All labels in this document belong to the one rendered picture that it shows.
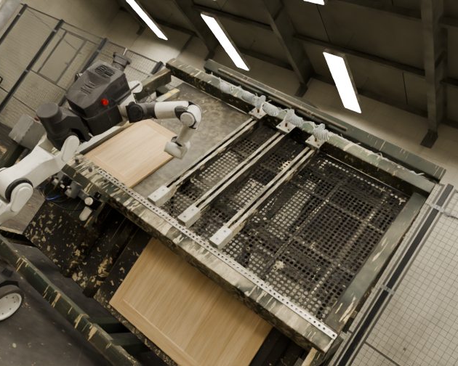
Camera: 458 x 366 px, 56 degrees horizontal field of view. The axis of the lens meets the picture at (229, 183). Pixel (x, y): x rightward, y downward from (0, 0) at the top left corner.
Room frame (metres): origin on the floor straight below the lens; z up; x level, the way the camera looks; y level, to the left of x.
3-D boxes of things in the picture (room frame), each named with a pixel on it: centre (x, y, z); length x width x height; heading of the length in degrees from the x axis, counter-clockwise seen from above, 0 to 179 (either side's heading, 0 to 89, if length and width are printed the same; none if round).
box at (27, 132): (2.70, 1.23, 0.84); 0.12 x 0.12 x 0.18; 66
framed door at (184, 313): (2.48, -0.20, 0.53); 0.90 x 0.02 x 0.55; 66
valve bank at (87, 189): (2.58, 0.80, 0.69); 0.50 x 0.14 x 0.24; 66
